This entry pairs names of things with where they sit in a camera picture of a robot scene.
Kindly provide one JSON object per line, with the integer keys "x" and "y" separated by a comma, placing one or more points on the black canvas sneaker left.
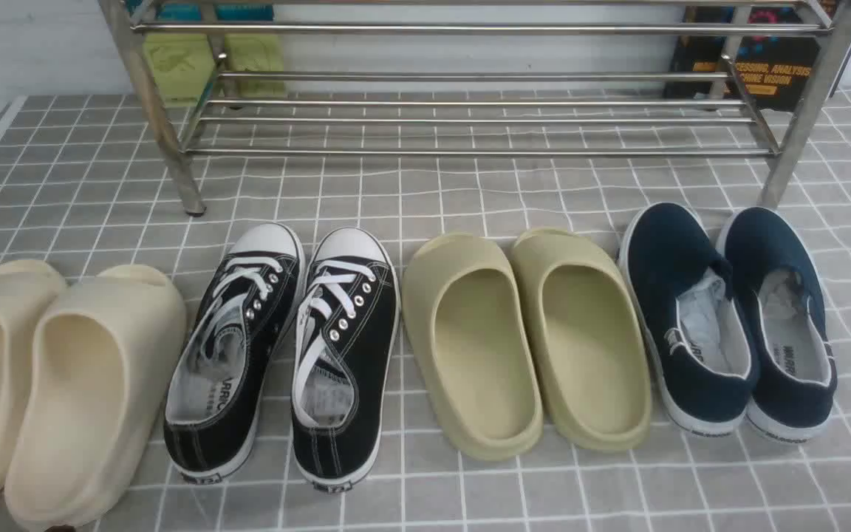
{"x": 212, "y": 407}

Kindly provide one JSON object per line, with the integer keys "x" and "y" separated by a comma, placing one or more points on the navy slip-on shoe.
{"x": 696, "y": 338}
{"x": 783, "y": 307}

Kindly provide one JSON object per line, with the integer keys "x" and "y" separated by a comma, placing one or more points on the olive foam slipper left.
{"x": 463, "y": 319}

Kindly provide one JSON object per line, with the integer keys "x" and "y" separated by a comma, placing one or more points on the green block right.
{"x": 252, "y": 52}

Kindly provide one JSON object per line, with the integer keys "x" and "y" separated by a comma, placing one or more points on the black canvas sneaker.
{"x": 345, "y": 329}
{"x": 212, "y": 407}

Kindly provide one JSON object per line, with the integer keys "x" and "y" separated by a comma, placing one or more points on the black book with orange text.
{"x": 775, "y": 69}

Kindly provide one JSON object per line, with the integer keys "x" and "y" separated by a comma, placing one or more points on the olive foam slipper right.
{"x": 585, "y": 339}

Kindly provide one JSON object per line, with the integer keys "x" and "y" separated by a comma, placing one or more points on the olive foam slipper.
{"x": 463, "y": 319}
{"x": 585, "y": 339}

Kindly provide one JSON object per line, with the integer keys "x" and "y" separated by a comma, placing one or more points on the silver metal shoe rack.
{"x": 477, "y": 80}

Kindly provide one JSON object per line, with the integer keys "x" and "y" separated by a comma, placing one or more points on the black canvas sneaker right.
{"x": 345, "y": 329}

